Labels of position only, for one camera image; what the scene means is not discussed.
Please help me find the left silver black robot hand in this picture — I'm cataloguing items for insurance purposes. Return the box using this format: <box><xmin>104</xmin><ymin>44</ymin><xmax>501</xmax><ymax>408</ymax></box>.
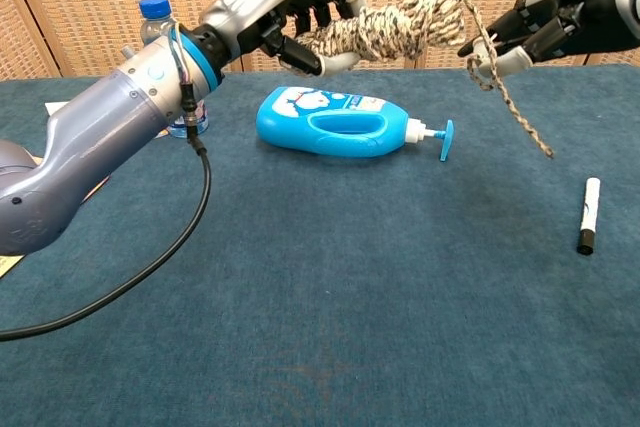
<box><xmin>198</xmin><ymin>0</ymin><xmax>367</xmax><ymax>77</ymax></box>

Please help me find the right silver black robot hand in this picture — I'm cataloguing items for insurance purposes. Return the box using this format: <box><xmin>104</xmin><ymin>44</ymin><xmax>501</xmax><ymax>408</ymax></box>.
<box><xmin>457</xmin><ymin>0</ymin><xmax>640</xmax><ymax>76</ymax></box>

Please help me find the braided beige rope bundle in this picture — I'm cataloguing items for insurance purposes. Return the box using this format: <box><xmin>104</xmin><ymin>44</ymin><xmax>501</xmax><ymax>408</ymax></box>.
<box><xmin>294</xmin><ymin>0</ymin><xmax>555</xmax><ymax>159</ymax></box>

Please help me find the clear blue-capped water bottle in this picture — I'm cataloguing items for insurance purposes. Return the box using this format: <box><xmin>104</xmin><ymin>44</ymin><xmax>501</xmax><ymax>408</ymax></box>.
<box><xmin>138</xmin><ymin>0</ymin><xmax>211</xmax><ymax>139</ymax></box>

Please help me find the blue pump dispenser bottle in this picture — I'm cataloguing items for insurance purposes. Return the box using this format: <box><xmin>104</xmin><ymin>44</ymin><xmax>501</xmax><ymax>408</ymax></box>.
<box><xmin>255</xmin><ymin>86</ymin><xmax>455</xmax><ymax>163</ymax></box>

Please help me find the white black-capped marker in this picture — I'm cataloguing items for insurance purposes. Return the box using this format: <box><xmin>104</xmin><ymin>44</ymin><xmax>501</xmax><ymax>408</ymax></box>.
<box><xmin>575</xmin><ymin>177</ymin><xmax>602</xmax><ymax>256</ymax></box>

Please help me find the white notepad yellow spine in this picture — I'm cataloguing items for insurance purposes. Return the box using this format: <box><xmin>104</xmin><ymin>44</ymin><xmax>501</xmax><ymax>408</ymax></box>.
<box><xmin>44</xmin><ymin>99</ymin><xmax>72</xmax><ymax>119</ymax></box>

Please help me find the teal table cloth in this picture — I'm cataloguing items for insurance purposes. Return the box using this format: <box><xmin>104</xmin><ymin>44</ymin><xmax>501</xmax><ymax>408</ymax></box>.
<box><xmin>0</xmin><ymin>62</ymin><xmax>640</xmax><ymax>427</ymax></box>

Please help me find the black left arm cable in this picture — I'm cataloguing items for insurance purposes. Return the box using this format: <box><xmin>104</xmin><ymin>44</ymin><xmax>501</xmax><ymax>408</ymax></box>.
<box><xmin>0</xmin><ymin>79</ymin><xmax>213</xmax><ymax>343</ymax></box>

